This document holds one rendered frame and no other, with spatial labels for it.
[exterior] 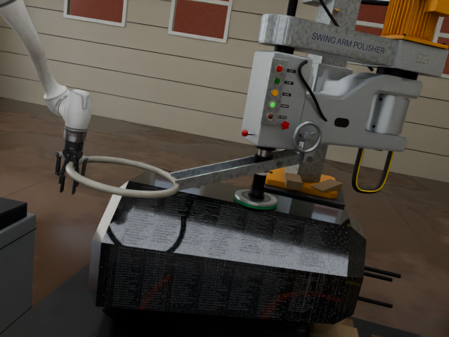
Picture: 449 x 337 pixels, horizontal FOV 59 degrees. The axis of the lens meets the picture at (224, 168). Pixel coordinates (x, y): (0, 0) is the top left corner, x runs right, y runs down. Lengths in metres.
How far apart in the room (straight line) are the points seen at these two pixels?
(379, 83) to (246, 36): 6.14
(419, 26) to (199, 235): 1.43
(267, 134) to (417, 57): 0.83
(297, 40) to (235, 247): 0.95
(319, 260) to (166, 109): 6.87
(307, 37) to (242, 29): 6.30
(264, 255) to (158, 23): 7.09
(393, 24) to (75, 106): 1.53
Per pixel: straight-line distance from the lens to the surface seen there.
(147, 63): 8.52
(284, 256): 1.85
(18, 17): 1.61
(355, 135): 2.06
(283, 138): 1.84
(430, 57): 2.24
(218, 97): 8.14
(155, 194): 1.60
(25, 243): 1.67
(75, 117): 1.73
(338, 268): 1.88
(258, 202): 1.92
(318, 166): 2.80
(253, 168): 1.87
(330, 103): 1.94
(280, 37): 1.79
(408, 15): 2.21
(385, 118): 2.19
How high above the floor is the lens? 1.45
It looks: 14 degrees down
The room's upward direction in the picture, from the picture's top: 9 degrees clockwise
